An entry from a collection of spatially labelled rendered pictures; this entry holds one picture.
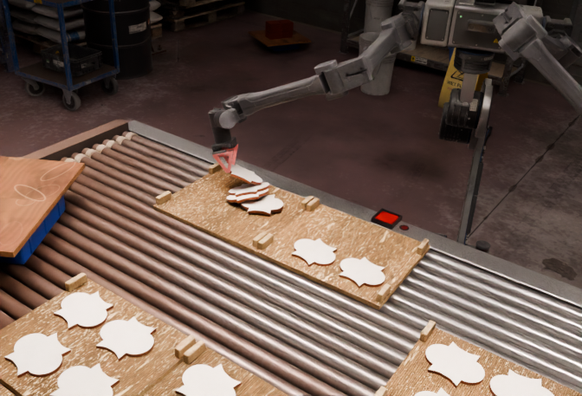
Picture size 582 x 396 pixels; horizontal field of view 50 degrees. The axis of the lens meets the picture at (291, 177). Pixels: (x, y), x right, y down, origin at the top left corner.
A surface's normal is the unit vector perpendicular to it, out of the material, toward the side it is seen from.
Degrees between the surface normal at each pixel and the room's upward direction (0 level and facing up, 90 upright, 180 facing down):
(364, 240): 0
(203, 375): 0
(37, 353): 0
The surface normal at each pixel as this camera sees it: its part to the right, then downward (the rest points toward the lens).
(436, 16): -0.29, 0.45
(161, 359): 0.05, -0.87
